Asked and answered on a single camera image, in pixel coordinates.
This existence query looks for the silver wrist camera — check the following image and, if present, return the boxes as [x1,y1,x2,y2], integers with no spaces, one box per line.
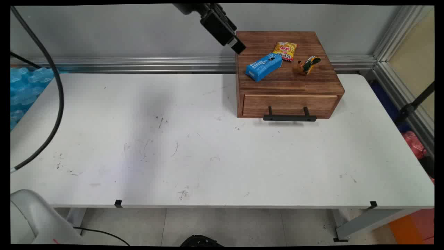
[226,36,247,55]

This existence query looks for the yellow snack packet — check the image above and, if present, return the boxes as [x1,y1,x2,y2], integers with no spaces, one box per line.
[272,41,298,62]

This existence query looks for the aluminium profile post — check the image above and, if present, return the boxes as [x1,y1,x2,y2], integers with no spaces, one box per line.
[372,5,427,64]

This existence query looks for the thin black floor cable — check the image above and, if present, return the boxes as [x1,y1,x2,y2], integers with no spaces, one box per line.
[72,227,131,246]

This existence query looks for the black round floor object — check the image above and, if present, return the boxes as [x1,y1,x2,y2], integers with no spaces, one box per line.
[180,235,224,247]

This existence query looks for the blue bubble wrap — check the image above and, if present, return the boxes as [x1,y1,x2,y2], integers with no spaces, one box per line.
[10,67,60,132]

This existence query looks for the green orange snack packet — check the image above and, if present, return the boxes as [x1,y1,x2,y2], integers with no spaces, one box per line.
[293,56,321,76]

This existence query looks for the brown wooden drawer cabinet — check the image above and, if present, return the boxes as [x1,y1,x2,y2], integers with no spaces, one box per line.
[235,31,345,119]

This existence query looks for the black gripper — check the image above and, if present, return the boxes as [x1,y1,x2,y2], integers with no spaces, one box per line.
[173,3,209,15]

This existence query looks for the thin black wall cable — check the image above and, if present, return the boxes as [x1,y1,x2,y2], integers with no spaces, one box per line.
[10,51,42,69]

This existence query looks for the long aluminium profile rail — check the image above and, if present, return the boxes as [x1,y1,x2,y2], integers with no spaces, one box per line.
[10,56,377,74]

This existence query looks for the short grey table leg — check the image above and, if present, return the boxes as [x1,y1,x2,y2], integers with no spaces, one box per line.
[65,208,87,237]

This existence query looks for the black tripod stand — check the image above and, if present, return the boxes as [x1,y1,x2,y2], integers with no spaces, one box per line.
[395,81,435,124]

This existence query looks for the wooden drawer with black handle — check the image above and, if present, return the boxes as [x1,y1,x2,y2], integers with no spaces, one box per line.
[242,94,339,122]

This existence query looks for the red plastic bag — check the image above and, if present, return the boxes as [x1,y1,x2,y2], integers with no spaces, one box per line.
[402,131,428,160]

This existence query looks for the grey table leg with foot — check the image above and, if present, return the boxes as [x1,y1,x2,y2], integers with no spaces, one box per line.
[332,208,423,243]

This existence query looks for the blue cardboard box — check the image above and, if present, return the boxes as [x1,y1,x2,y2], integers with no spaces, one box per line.
[245,53,283,82]

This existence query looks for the short aluminium profile rail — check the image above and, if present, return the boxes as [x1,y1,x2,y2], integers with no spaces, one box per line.
[373,62,435,157]

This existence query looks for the orange floor mat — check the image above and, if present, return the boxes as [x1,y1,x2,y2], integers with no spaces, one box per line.
[388,208,435,245]

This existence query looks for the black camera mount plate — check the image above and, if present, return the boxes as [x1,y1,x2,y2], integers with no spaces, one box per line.
[200,8,238,47]

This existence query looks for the blue storage bin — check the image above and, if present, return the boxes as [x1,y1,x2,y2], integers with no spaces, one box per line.
[369,81,412,133]

